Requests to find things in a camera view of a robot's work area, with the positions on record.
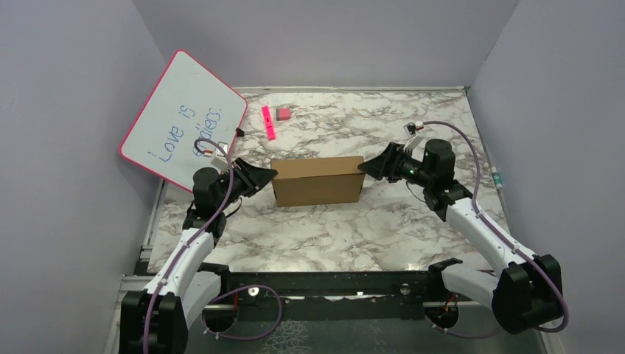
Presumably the purple cable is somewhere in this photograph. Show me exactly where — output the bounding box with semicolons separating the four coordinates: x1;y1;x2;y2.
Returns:
142;138;283;354
415;119;570;339

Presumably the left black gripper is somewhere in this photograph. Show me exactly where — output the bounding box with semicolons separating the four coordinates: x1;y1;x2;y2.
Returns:
217;158;277;211

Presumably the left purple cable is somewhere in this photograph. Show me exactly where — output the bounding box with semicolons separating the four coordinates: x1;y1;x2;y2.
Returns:
142;138;283;354

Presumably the brown cardboard box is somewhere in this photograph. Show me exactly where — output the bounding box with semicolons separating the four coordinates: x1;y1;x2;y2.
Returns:
270;156;365;207

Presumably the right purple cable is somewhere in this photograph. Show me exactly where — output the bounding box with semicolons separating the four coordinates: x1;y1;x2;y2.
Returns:
415;119;570;339

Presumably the green capped marker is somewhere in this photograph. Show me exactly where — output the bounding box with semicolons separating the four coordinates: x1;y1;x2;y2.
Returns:
491;167;503;190

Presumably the pink framed whiteboard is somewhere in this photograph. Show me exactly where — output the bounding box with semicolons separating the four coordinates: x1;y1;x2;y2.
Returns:
119;50;248;190

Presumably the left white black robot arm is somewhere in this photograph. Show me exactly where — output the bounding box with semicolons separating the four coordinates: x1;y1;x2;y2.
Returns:
119;158;278;353

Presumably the pink marker pen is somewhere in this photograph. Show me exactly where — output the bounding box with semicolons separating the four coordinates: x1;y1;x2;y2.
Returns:
261;105;276;141

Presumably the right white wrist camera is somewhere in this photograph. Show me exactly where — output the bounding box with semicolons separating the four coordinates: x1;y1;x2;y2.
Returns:
403;121;425;153

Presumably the pink eraser block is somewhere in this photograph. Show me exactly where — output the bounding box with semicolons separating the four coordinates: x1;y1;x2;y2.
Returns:
276;108;292;121

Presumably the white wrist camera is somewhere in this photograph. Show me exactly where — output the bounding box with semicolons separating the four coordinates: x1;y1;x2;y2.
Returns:
203;142;228;173
403;121;425;153

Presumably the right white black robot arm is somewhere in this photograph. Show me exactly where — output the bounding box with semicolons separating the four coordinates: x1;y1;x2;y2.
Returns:
358;139;568;334

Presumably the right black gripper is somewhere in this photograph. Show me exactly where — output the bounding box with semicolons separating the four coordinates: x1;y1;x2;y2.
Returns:
358;142;434;188

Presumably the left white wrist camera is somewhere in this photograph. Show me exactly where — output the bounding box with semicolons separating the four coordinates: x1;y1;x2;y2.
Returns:
203;142;228;173

